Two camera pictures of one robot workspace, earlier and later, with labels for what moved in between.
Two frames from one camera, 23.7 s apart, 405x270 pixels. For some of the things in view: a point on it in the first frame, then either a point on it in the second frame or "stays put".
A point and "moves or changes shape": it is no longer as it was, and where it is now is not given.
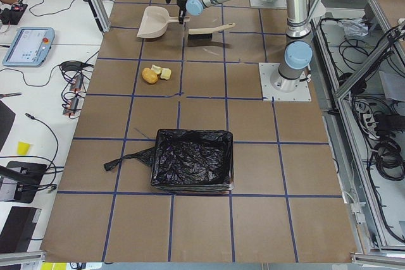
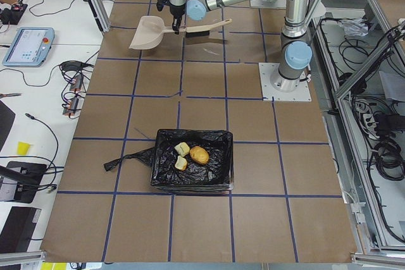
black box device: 18,231 stays put
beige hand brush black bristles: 206,33 moves or changes shape
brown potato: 149,76 -> 199,155
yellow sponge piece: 23,148 stays put
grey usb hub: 76,83 stays put
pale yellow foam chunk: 166,73 -> 181,163
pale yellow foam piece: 157,69 -> 182,148
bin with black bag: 189,161 stays put
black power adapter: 28,176 stays put
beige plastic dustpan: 155,21 moves or changes shape
